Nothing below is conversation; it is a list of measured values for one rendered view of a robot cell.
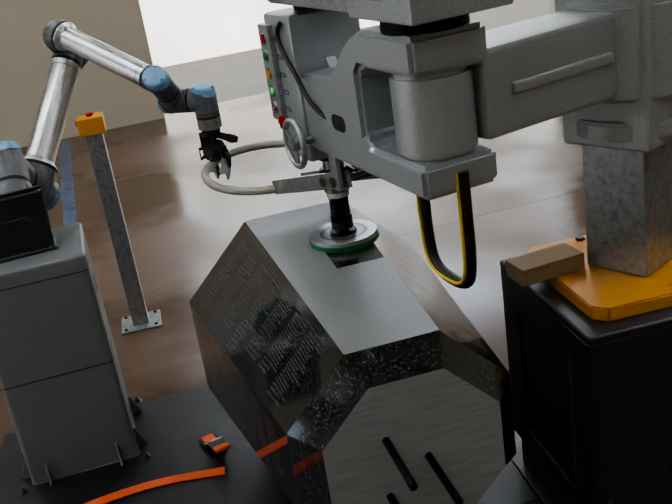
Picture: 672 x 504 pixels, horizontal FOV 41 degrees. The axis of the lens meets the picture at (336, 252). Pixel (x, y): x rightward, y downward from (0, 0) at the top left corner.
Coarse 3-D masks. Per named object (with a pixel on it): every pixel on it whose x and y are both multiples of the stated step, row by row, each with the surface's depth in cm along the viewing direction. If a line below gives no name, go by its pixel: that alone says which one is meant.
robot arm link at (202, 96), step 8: (192, 88) 335; (200, 88) 334; (208, 88) 335; (192, 96) 336; (200, 96) 335; (208, 96) 335; (216, 96) 339; (192, 104) 337; (200, 104) 336; (208, 104) 336; (216, 104) 339; (200, 112) 338; (208, 112) 337; (216, 112) 339; (200, 120) 340
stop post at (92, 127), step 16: (96, 112) 427; (80, 128) 417; (96, 128) 419; (96, 144) 423; (96, 160) 425; (96, 176) 428; (112, 176) 430; (112, 192) 432; (112, 208) 435; (112, 224) 437; (112, 240) 440; (128, 240) 442; (128, 256) 444; (128, 272) 447; (128, 288) 450; (128, 304) 453; (144, 304) 455; (128, 320) 464; (144, 320) 457; (160, 320) 459
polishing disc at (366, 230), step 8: (328, 224) 294; (360, 224) 289; (368, 224) 288; (312, 232) 289; (320, 232) 288; (328, 232) 287; (360, 232) 283; (368, 232) 282; (376, 232) 283; (312, 240) 283; (320, 240) 282; (328, 240) 280; (336, 240) 280; (344, 240) 278; (352, 240) 278; (360, 240) 277
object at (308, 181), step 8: (304, 176) 286; (312, 176) 280; (320, 176) 273; (328, 176) 267; (344, 176) 256; (352, 176) 258; (360, 176) 259; (368, 176) 268; (280, 184) 311; (288, 184) 303; (296, 184) 295; (304, 184) 288; (312, 184) 282; (320, 184) 273; (328, 184) 269; (336, 184) 256; (344, 184) 258; (280, 192) 313; (288, 192) 305; (296, 192) 298
